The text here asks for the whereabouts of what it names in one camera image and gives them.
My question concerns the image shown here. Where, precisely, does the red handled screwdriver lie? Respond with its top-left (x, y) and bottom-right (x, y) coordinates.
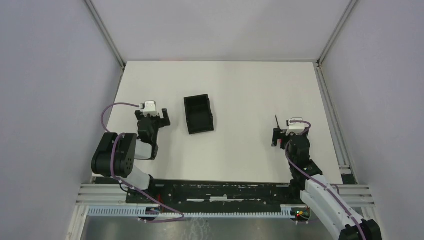
top-left (272, 115), bottom-right (285, 149)

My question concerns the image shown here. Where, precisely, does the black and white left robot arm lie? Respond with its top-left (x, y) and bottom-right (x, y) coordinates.
top-left (91, 108), bottom-right (171, 204)

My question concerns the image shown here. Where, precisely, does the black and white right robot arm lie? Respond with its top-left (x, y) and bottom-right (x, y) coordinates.
top-left (271, 127), bottom-right (383, 240)

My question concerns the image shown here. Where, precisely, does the black plastic bin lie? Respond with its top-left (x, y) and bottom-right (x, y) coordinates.
top-left (183, 94), bottom-right (215, 135)

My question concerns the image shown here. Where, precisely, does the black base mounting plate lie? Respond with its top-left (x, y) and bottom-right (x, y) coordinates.
top-left (147, 179), bottom-right (303, 214)

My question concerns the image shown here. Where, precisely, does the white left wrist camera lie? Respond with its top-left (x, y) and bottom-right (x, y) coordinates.
top-left (139, 100), bottom-right (157, 114)

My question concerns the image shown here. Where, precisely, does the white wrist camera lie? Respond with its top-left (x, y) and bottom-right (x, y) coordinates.
top-left (286, 117), bottom-right (310, 136)
top-left (139, 100), bottom-right (157, 114)

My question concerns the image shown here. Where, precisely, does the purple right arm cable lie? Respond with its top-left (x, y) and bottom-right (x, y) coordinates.
top-left (284, 120), bottom-right (367, 240)

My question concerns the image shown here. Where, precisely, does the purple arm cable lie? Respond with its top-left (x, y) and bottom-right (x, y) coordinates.
top-left (284, 120), bottom-right (367, 240)
top-left (100, 102), bottom-right (185, 223)

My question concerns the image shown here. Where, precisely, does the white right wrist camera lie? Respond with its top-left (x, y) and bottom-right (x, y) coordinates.
top-left (286, 117), bottom-right (310, 136)

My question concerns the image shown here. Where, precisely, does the aluminium right side rail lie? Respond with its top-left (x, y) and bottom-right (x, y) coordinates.
top-left (313, 61), bottom-right (358, 185)

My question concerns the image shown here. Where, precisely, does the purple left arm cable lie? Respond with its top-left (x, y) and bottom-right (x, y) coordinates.
top-left (100, 102), bottom-right (185, 223)

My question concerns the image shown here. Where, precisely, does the aluminium front frame rail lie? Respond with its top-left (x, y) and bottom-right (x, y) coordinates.
top-left (76, 184), bottom-right (376, 208)

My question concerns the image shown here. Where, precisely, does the white slotted cable duct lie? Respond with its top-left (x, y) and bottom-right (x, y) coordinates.
top-left (87, 206), bottom-right (301, 220)

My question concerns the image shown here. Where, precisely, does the aluminium left corner post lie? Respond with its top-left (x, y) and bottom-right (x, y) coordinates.
top-left (83, 0), bottom-right (126, 71)

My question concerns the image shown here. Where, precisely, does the aluminium corner post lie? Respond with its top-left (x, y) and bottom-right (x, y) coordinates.
top-left (83, 0), bottom-right (126, 71)
top-left (316, 0), bottom-right (359, 66)

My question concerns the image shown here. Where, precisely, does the aluminium right corner post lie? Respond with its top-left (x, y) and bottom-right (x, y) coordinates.
top-left (316, 0), bottom-right (359, 66)

